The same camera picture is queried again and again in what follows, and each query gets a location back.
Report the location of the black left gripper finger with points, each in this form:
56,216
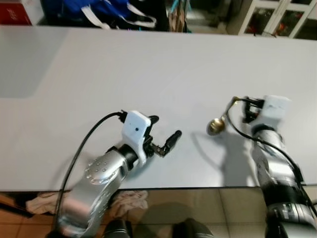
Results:
153,119
173,140

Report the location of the golden metal spoon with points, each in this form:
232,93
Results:
216,126

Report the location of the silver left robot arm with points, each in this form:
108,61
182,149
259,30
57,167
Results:
96,178

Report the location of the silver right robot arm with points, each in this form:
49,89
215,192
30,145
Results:
280,183

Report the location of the crumpled pinkish white cloth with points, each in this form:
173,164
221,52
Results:
130,201

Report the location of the black left robot foot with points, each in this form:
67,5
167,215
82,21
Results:
116,229

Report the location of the black robot foot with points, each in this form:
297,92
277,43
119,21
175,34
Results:
193,229
116,229

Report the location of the black right robot foot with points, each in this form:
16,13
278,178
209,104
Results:
193,229

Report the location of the white glass door cabinet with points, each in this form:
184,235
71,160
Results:
277,17

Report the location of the teal and brown striped cloth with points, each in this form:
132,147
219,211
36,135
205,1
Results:
177,19

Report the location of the red box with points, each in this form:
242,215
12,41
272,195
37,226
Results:
14,12

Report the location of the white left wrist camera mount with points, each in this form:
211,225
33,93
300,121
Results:
135,130

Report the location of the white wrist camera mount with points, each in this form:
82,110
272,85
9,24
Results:
135,130
275,108

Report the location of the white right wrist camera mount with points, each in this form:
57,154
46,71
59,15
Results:
275,108

